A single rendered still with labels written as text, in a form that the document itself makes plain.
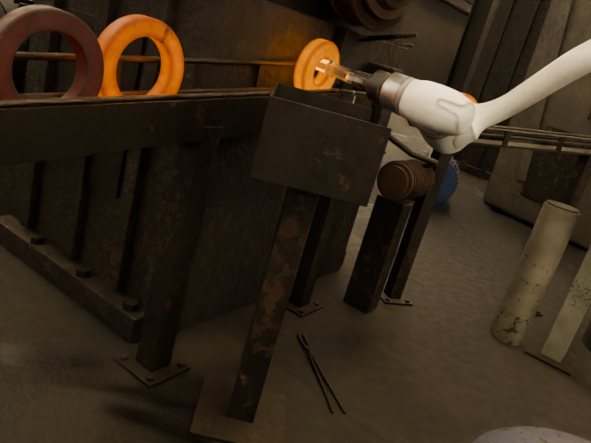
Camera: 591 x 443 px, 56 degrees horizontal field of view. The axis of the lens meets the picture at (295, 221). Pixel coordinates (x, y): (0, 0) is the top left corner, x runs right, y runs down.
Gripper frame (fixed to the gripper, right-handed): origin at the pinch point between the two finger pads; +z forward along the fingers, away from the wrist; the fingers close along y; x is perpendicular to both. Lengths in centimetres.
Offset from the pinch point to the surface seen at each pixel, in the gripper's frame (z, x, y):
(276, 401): -32, -74, -24
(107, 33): 2, -2, -63
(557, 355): -79, -70, 79
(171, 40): 0, -1, -51
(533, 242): -56, -36, 75
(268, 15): 7.4, 7.5, -16.0
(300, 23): 7.3, 7.9, -2.9
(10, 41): -1, -5, -80
